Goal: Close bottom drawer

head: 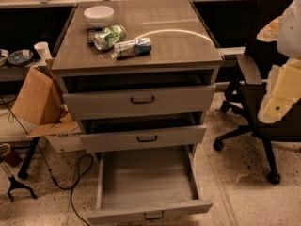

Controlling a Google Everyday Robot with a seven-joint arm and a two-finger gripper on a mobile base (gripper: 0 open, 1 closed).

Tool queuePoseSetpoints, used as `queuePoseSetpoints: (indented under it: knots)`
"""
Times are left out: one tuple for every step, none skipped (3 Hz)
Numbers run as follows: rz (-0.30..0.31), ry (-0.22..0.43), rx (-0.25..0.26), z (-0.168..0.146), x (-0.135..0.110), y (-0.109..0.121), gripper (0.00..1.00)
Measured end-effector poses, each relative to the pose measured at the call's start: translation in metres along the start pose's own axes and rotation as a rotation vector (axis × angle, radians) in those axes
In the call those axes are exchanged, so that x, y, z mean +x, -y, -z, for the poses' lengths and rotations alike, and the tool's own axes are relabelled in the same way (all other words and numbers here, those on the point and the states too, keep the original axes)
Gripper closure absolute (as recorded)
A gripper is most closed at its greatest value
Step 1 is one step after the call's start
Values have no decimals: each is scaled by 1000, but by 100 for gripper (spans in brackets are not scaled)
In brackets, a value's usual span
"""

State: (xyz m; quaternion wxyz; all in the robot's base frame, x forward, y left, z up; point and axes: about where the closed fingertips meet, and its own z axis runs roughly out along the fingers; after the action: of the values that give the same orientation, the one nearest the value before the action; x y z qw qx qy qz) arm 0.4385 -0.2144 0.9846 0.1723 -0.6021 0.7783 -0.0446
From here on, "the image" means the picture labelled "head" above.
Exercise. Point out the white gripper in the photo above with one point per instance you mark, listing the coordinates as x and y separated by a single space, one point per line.
290 37

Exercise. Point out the grey bottom drawer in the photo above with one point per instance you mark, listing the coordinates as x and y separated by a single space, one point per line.
147 184

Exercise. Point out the grey drawer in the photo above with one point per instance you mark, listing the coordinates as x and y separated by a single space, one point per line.
147 184
138 94
143 132

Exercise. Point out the grey drawer cabinet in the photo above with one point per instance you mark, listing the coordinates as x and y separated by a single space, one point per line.
180 43

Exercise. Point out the grey middle drawer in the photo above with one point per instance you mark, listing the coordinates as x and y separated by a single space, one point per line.
143 132

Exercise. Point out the grey top drawer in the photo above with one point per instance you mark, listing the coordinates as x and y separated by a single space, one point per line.
138 94

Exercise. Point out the black office chair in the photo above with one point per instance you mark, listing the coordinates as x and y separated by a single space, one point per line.
265 86

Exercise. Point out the blue white crushed can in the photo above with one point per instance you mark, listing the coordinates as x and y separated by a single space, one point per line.
132 48

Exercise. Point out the green crushed can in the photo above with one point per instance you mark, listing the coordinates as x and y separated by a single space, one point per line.
108 37

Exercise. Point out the white bowl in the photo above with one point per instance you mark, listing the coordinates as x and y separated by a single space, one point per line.
99 16

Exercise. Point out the white printed box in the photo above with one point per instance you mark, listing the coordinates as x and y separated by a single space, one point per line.
66 142

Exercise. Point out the white paper cup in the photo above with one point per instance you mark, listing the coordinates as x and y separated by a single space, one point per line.
43 50

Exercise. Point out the brown cardboard box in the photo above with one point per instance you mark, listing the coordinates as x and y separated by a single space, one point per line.
40 102

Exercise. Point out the dark blue plate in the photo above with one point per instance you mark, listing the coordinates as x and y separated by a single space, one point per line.
20 58

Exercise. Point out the black table leg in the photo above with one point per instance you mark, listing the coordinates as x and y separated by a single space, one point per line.
28 157

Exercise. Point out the grey bowl at left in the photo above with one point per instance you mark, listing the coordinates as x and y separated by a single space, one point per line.
3 57

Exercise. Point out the brown cup on floor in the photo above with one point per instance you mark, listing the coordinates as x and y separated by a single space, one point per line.
9 155

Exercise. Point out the black stand foot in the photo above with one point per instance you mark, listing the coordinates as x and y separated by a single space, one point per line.
14 184

